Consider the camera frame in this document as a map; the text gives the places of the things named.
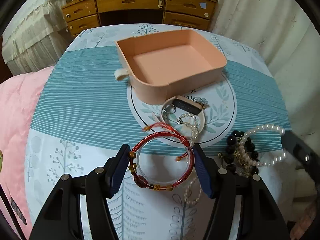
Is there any small pearl bracelet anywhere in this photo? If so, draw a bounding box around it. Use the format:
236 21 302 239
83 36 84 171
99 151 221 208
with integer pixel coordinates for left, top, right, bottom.
177 112 200 147

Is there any red string bracelet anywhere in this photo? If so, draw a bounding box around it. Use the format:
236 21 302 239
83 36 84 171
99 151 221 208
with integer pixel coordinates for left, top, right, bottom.
128 122 195 192

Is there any black bead bracelet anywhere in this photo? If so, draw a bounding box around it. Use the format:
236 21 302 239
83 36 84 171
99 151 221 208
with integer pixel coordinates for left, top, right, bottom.
217 129 260 178

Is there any white lace cover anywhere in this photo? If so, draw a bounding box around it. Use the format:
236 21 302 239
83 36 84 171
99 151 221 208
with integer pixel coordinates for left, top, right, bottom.
2 0 72 75

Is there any pink jewelry tray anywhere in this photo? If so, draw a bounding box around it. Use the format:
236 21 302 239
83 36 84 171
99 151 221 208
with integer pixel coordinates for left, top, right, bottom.
116 29 227 105

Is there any wooden desk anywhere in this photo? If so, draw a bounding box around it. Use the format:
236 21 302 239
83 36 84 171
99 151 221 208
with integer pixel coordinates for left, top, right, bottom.
62 0 217 37

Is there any clear glass bangle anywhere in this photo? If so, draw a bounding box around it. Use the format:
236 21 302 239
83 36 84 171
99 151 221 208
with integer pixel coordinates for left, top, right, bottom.
129 132 195 191

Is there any white pearl necklace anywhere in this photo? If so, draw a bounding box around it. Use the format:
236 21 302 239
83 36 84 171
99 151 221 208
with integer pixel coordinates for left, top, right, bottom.
234 123 287 168

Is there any patterned blue white tablecloth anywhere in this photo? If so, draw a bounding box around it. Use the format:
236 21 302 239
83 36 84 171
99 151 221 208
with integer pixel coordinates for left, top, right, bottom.
25 24 291 239

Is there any pink quilt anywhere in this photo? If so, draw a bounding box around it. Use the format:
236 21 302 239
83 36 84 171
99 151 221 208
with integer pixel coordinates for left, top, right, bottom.
0 66 54 238

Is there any cream floral curtain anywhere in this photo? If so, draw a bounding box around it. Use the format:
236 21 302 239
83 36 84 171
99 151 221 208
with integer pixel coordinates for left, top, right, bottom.
210 0 319 145

